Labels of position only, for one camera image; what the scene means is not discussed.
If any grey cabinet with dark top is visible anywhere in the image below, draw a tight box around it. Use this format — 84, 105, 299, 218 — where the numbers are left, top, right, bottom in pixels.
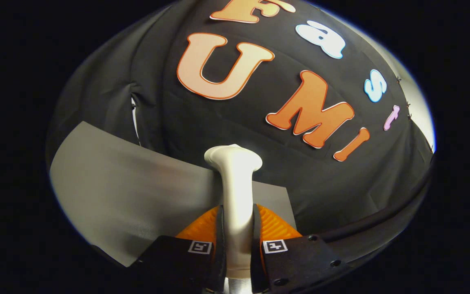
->
49, 120, 297, 268

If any white garment steamer with hose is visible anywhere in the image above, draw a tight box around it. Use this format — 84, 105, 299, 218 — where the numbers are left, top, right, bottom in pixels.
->
204, 144, 263, 294

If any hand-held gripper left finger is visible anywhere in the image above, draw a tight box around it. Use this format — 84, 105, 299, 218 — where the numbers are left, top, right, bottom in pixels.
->
131, 204, 227, 294

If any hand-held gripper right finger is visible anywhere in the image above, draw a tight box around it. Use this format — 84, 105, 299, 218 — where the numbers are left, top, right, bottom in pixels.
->
251, 203, 350, 294

